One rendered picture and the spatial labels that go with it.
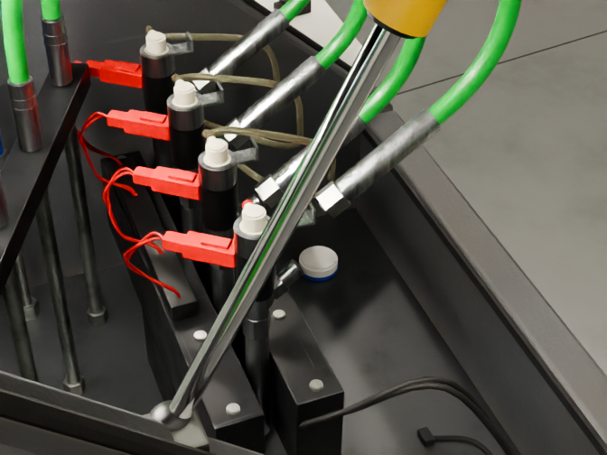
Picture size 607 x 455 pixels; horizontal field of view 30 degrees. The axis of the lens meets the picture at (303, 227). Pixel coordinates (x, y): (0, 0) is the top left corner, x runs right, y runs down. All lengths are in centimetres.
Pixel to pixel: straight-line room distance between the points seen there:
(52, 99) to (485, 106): 207
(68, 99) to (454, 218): 36
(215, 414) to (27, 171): 22
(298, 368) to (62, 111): 27
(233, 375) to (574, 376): 27
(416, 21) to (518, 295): 69
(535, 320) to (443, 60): 217
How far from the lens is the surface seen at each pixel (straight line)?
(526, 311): 95
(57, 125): 89
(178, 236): 79
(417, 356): 107
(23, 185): 84
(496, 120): 286
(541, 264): 245
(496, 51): 75
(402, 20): 29
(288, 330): 87
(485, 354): 101
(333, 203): 76
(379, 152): 76
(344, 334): 108
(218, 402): 83
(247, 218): 75
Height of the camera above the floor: 160
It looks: 40 degrees down
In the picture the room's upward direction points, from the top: 1 degrees clockwise
